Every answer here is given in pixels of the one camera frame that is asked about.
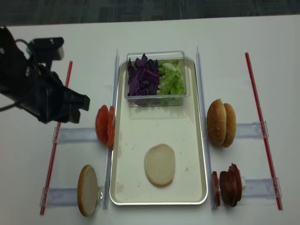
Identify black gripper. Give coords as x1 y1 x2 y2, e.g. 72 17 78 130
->
16 64 90 124

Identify bun half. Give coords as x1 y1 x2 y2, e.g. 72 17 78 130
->
144 143 175 187
77 165 98 217

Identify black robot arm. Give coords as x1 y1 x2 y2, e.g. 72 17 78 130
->
0 27 90 124

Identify left tomato slice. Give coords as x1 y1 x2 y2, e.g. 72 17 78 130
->
95 105 109 144

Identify right tomato slice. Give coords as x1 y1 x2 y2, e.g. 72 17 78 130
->
106 106 115 147

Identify green lettuce pieces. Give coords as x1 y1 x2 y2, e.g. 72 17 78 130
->
157 60 185 106

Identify thin red tomato slice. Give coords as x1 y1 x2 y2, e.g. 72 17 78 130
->
212 171 220 207

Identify dark red meat patties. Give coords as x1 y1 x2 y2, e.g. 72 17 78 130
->
219 163 242 207

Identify white cheese block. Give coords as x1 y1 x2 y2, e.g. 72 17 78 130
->
240 176 246 192

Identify clear holder upper left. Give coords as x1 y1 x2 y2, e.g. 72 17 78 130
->
52 127 98 144

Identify clear holder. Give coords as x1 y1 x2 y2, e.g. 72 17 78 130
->
52 127 98 144
242 178 282 198
235 121 269 139
39 186 105 208

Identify purple cabbage pieces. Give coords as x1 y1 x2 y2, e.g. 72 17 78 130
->
127 54 160 106

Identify left red strip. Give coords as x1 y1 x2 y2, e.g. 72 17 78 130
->
40 61 73 216

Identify red strip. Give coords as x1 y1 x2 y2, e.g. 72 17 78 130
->
40 61 73 216
245 52 283 210

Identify clear plastic salad box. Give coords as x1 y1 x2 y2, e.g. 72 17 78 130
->
125 51 190 107

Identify clear holder lower left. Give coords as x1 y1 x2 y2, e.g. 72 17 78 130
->
39 186 105 208

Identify metal baking tray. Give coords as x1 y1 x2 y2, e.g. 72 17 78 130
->
110 59 208 205

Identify left sesame bun top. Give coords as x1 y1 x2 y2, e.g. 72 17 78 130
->
206 99 226 145

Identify sesame bun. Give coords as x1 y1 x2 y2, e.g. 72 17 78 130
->
206 99 226 145
222 103 236 148

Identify right sesame bun top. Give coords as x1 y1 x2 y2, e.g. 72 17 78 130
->
222 103 236 148

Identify clear holder upper right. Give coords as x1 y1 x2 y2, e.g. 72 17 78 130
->
235 121 269 139

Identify right red strip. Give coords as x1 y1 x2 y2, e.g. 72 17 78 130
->
245 52 283 210

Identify clear holder lower right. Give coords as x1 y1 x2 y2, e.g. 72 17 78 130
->
242 178 282 198

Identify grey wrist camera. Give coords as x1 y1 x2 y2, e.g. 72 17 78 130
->
30 37 64 69

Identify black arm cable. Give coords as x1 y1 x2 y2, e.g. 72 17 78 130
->
0 100 18 113

